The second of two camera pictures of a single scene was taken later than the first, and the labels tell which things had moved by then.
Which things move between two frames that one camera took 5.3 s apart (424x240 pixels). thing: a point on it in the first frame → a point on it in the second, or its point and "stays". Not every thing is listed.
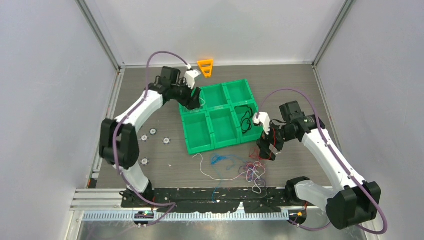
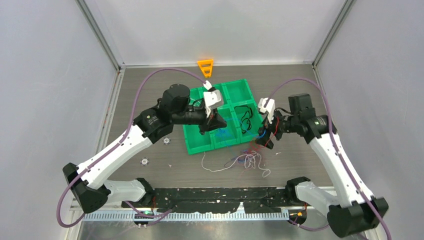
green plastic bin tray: x=225 y=117 stays
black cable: x=246 y=123 stays
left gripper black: x=191 y=102 → x=214 y=121
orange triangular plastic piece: x=210 y=61 stays
